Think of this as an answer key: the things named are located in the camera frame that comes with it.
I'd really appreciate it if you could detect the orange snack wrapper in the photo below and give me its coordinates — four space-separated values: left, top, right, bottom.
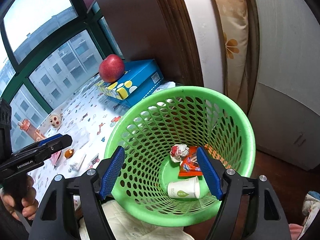
178 146 202 178

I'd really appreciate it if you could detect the white paper cup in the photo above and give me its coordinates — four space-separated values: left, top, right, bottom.
167 177 200 199

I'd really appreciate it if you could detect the tissue ball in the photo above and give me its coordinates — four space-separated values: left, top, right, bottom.
170 144 189 163

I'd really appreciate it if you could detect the pink paper package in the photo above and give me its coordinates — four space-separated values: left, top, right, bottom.
50 151 61 166

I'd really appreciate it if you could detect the person's left hand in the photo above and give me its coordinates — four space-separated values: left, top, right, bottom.
1 175 39 221

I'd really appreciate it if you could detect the orange water bottle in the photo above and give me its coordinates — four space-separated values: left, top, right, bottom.
18 119 46 142

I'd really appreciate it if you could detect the green plastic mesh wastebasket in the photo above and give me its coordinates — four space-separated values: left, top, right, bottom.
105 86 255 227

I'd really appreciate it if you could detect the cream quilted blanket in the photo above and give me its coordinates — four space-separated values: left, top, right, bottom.
78 199 196 240

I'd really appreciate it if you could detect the cream plush toy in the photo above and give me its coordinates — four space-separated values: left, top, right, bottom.
49 113 62 128

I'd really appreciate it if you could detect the cartoon print bed sheet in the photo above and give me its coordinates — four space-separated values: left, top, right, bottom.
29 76 128 201

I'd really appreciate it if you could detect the blue yellow tissue box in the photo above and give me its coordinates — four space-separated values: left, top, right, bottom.
95 59 163 108

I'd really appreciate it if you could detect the red apple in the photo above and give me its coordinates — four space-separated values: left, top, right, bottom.
99 54 125 83

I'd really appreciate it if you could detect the green window frame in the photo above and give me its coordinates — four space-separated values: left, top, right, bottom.
0 0 123 116

